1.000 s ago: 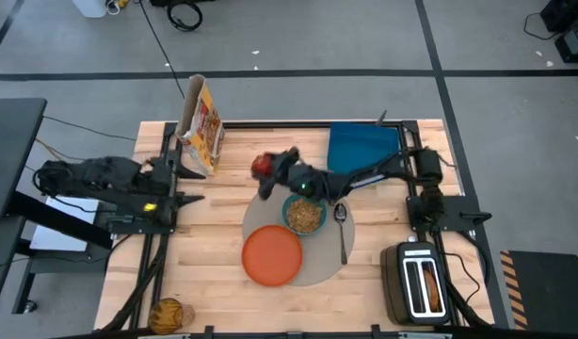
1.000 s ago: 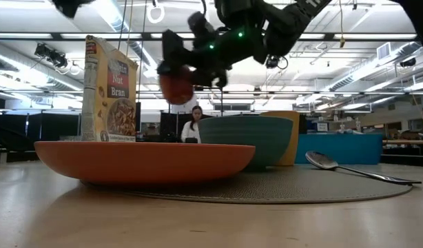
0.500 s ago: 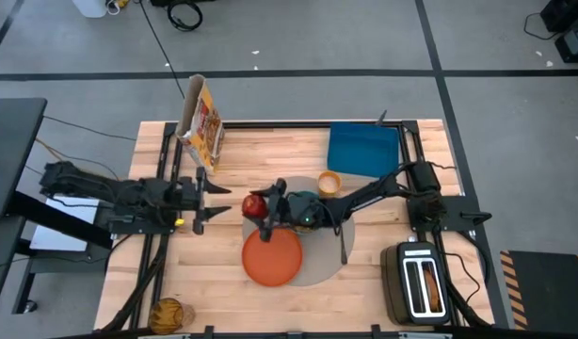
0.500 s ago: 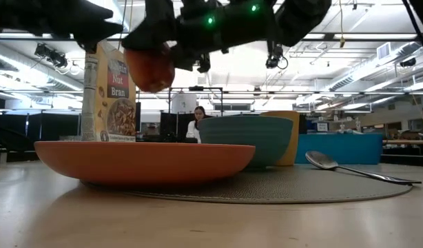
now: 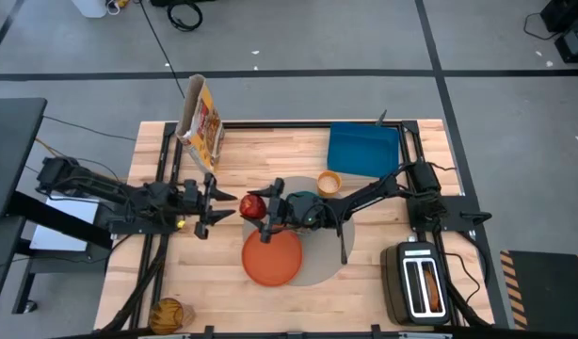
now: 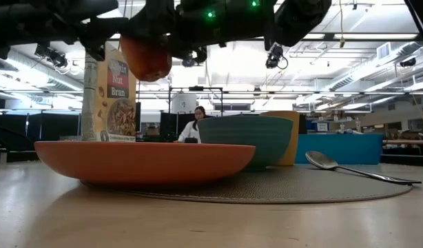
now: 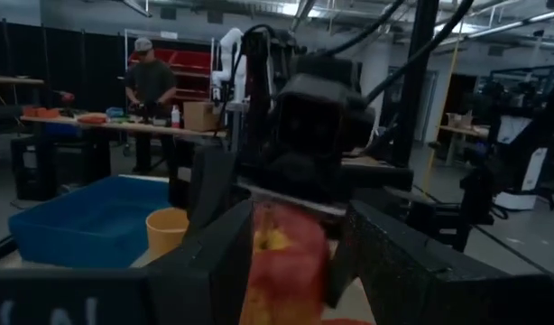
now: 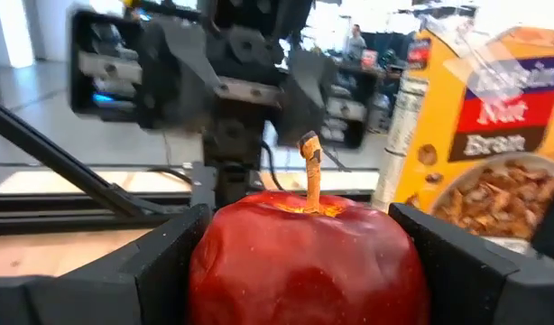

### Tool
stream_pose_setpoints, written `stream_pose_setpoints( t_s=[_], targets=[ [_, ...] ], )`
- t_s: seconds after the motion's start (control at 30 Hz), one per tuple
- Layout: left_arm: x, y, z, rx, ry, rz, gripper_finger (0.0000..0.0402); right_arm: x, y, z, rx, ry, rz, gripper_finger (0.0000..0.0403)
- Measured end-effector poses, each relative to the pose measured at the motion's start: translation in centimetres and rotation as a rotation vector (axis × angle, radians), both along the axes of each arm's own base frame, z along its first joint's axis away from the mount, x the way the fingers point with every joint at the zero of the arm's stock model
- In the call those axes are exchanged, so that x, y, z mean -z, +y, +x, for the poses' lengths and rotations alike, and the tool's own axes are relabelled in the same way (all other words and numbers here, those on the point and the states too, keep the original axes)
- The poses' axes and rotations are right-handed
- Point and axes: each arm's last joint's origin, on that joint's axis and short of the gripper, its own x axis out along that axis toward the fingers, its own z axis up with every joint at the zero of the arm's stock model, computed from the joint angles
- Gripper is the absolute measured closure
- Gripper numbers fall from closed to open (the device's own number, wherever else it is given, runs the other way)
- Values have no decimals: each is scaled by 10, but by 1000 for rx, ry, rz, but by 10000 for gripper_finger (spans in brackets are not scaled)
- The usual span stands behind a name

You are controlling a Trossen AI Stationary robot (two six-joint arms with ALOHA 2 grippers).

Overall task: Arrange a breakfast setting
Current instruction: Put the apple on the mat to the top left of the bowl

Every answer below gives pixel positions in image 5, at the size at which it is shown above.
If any metal spoon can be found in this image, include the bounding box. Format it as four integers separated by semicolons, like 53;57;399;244
337;220;349;266

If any black floor cable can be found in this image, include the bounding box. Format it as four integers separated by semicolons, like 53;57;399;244
137;0;186;99

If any yellow cereal box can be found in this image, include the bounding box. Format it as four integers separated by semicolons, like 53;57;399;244
174;73;226;174

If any round grey placemat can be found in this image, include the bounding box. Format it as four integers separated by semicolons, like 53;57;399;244
242;175;356;287

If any black toaster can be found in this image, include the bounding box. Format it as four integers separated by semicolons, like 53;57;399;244
379;240;451;327

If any red bell pepper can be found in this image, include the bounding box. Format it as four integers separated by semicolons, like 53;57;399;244
238;193;268;221

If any black equipment case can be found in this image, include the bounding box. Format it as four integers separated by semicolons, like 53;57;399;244
540;0;578;65

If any orange plate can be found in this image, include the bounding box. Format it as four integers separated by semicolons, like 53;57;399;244
241;225;304;288

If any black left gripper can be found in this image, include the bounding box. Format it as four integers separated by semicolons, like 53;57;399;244
181;171;239;241

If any orange cup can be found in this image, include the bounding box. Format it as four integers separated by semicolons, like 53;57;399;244
316;169;343;199

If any black desk stand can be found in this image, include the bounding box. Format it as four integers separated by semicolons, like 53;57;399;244
6;190;115;315

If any black desk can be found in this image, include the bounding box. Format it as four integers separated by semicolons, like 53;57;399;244
0;97;48;220

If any toast slice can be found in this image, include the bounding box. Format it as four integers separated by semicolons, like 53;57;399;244
423;268;442;313

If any coiled black cable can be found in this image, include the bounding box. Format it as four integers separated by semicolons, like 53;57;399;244
165;1;204;33

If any black metal table frame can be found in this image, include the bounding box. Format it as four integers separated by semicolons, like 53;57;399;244
100;120;495;339

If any blue cutting board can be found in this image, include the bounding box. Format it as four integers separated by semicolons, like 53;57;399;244
326;121;402;179

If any black hazard-striped mat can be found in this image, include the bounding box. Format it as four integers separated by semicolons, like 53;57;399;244
499;250;578;331

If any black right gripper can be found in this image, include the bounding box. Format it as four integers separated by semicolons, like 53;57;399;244
244;177;329;245

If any white sheet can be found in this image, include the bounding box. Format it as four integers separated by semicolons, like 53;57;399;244
29;195;101;252

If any amber drinking glass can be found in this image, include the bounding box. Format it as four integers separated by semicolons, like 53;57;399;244
147;297;196;336

